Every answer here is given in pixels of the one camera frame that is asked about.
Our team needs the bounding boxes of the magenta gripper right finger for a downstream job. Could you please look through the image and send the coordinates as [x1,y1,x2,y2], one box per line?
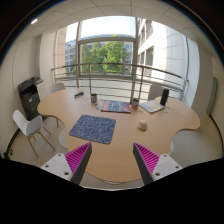
[133,143,182,185]

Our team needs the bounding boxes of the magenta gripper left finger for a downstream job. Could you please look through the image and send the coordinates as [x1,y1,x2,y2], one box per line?
[41,143,92,185]

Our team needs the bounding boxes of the white computer mouse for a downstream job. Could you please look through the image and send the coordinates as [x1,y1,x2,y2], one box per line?
[138,120,147,131]

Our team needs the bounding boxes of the dark blue patterned mouse pad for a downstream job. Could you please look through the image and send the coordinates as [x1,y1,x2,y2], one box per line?
[69,115,116,144]

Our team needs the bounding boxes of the round wooden table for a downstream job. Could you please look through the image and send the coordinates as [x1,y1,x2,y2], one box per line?
[38,89,200,183]

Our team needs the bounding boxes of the white chair wooden legs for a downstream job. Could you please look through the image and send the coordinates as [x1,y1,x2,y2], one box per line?
[12,110,54,149]

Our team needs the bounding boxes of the open white magazine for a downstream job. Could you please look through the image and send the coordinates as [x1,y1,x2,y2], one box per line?
[140,100,164,113]

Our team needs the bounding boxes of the red patterned mug right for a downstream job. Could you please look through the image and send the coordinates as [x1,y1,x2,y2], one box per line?
[131,98,139,109]

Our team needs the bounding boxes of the red and blue book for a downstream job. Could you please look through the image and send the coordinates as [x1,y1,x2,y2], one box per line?
[101,101,131,113]

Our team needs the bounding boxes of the small black box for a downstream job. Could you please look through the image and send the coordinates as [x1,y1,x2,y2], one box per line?
[74,91,84,99]

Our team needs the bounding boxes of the patterned mug left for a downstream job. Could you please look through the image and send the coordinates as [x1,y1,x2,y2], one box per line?
[91,93,97,103]

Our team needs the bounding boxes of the white chair behind table right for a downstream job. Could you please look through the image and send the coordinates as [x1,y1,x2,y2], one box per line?
[148,84,163,100]

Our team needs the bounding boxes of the white chair behind table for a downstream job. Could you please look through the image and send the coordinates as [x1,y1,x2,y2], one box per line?
[148,84,163,100]
[50,82,65,93]

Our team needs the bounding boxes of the black cylindrical speaker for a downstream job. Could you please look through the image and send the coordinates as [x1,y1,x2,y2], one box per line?
[160,89,169,106]

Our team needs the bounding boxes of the white chair behind table left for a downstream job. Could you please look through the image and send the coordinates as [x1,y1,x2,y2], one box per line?
[50,82,65,93]

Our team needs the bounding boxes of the black office printer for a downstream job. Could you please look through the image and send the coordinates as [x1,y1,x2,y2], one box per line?
[18,77,43,120]

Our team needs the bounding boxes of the metal window railing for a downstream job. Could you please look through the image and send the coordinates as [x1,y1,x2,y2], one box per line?
[52,63,188,101]

